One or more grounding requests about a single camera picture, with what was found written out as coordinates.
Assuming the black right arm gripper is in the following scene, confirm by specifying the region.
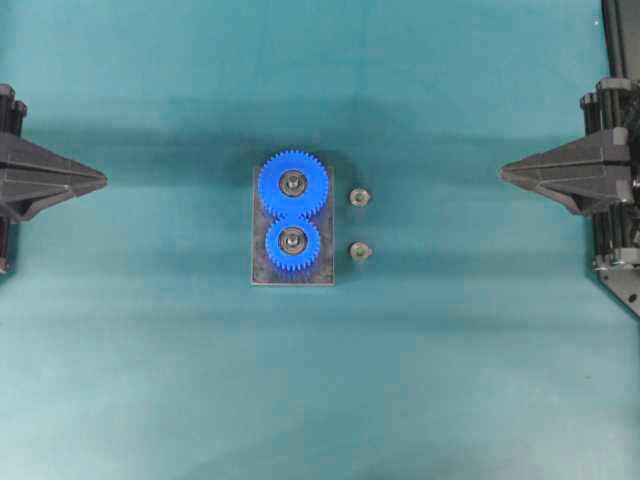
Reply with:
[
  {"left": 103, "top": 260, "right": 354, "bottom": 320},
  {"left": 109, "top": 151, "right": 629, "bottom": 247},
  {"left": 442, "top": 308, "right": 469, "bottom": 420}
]
[{"left": 500, "top": 78, "right": 639, "bottom": 271}]

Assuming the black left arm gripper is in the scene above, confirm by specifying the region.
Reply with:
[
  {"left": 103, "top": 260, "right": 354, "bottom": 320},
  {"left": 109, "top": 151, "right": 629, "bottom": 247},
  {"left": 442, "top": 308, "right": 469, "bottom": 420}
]
[{"left": 0, "top": 83, "right": 109, "bottom": 274}]

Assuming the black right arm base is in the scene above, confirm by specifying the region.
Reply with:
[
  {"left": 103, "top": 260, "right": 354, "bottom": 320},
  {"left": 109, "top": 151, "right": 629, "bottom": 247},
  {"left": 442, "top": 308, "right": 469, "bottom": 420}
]
[{"left": 593, "top": 262, "right": 639, "bottom": 318}]

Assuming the large blue plastic gear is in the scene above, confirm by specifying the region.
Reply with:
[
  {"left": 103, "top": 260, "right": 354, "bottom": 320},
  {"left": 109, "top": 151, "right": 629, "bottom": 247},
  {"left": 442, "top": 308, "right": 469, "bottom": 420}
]
[{"left": 258, "top": 150, "right": 330, "bottom": 218}]

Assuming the small blue plastic gear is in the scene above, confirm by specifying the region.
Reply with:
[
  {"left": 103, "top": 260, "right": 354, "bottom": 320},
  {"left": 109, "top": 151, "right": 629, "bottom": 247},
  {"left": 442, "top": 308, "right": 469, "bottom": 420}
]
[{"left": 265, "top": 218, "right": 321, "bottom": 272}]

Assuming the black aluminium frame rail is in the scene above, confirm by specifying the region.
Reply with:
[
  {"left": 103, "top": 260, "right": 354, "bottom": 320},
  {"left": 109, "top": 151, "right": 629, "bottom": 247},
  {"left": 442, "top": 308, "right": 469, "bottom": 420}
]
[{"left": 601, "top": 0, "right": 640, "bottom": 80}]

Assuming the grey metal base plate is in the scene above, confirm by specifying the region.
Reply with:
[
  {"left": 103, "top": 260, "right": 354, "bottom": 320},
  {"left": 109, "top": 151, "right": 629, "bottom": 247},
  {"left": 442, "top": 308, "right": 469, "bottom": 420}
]
[{"left": 251, "top": 166, "right": 335, "bottom": 287}]

